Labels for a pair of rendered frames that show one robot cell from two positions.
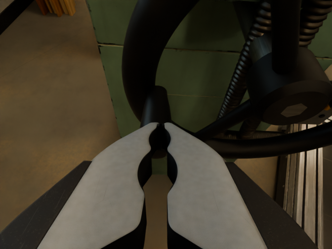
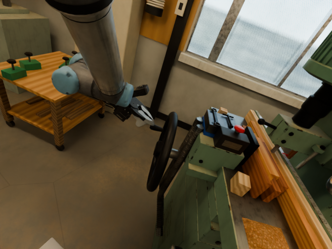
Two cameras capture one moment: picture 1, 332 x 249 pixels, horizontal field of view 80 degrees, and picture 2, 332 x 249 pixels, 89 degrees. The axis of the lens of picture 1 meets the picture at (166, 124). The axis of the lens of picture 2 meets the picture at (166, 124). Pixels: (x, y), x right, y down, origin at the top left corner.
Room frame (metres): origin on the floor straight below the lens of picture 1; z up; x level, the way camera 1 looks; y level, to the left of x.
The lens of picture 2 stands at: (0.13, -0.55, 1.24)
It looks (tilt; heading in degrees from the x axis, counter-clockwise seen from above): 35 degrees down; 92
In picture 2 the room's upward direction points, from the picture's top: 21 degrees clockwise
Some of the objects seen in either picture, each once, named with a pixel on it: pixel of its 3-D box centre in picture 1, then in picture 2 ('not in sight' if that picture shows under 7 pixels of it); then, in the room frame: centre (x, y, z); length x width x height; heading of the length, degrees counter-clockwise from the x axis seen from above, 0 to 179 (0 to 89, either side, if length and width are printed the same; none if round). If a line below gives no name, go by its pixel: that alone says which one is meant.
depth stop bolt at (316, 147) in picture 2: not in sight; (309, 156); (0.54, -0.10, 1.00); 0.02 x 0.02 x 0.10; 7
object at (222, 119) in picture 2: not in sight; (223, 128); (0.28, -0.10, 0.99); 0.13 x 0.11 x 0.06; 97
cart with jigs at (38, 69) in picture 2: not in sight; (59, 93); (-0.87, 0.58, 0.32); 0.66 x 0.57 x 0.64; 86
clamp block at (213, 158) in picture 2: not in sight; (213, 144); (0.28, -0.10, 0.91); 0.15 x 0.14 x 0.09; 97
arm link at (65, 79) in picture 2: not in sight; (78, 79); (-0.18, -0.12, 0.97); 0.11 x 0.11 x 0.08; 6
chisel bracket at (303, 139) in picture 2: not in sight; (295, 137); (0.49, -0.06, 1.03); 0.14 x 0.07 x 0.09; 7
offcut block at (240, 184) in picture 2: not in sight; (239, 184); (0.36, -0.22, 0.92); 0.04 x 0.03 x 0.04; 86
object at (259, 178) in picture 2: not in sight; (248, 156); (0.39, -0.11, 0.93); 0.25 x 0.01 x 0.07; 97
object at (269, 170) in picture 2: not in sight; (254, 158); (0.41, -0.12, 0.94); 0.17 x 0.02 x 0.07; 97
